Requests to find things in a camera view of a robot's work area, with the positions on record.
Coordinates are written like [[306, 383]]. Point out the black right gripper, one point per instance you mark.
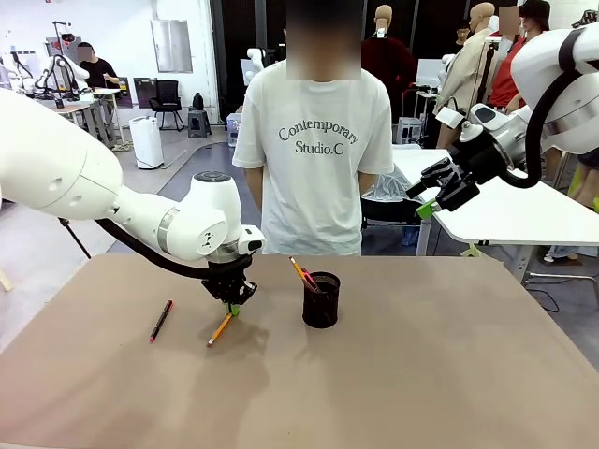
[[479, 161]]

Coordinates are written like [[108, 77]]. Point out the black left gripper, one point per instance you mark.
[[229, 280]]

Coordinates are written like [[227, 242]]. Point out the black pen with pink ends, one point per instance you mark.
[[162, 320]]

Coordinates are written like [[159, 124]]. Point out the maroon pen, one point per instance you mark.
[[310, 279]]

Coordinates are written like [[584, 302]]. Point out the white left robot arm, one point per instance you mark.
[[70, 163]]

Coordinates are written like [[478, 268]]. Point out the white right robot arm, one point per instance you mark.
[[561, 70]]

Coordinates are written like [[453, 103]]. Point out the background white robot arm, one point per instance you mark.
[[255, 61]]

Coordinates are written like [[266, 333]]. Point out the person left forearm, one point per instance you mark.
[[367, 182]]

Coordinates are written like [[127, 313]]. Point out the black mesh pen holder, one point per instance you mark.
[[321, 304]]

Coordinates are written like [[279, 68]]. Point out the clear plastic bag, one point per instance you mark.
[[388, 187]]

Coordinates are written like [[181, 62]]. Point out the white computer case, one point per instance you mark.
[[410, 130]]

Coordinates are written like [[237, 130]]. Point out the white standing desk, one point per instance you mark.
[[505, 220]]

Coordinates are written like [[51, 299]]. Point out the mannequin in beige coat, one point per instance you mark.
[[463, 79]]

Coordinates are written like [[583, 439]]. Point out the person in red shirt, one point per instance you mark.
[[503, 84]]

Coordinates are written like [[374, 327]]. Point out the person in white T-shirt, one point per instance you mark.
[[318, 196]]

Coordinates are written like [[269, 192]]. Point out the mannequin in dark red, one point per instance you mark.
[[388, 65]]

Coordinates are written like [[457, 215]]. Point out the black tripod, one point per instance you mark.
[[77, 238]]

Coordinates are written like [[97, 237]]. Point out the computer case with lights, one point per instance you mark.
[[234, 130]]

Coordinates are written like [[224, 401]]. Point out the white air purifier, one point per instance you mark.
[[146, 142]]

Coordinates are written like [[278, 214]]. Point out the grey plastic stool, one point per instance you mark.
[[200, 122]]

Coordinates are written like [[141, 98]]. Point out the black bag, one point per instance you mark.
[[198, 101]]

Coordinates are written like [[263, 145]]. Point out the black office chair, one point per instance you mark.
[[167, 100]]

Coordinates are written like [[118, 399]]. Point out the wooden block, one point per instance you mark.
[[4, 279]]

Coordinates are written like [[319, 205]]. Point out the person in black T-shirt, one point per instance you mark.
[[98, 70]]

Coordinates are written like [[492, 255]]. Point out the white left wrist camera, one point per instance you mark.
[[252, 239]]

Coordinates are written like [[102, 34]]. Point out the silver wall cabinet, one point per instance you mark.
[[171, 45]]

